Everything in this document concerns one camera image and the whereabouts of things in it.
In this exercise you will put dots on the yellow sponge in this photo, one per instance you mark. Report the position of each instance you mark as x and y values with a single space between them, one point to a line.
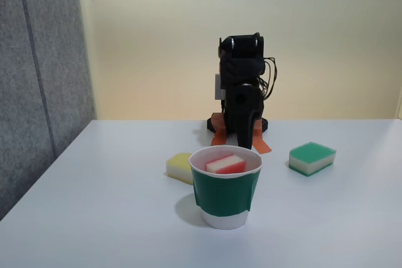
177 167

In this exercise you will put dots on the green sponge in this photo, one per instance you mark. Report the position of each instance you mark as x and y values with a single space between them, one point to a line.
311 155

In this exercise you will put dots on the white paper cup green band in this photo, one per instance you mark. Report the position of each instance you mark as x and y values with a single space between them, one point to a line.
224 196

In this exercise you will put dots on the grey felt partition panel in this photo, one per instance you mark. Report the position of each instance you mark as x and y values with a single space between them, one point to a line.
37 76

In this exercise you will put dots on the red sponge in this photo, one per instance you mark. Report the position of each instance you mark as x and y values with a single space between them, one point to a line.
226 165

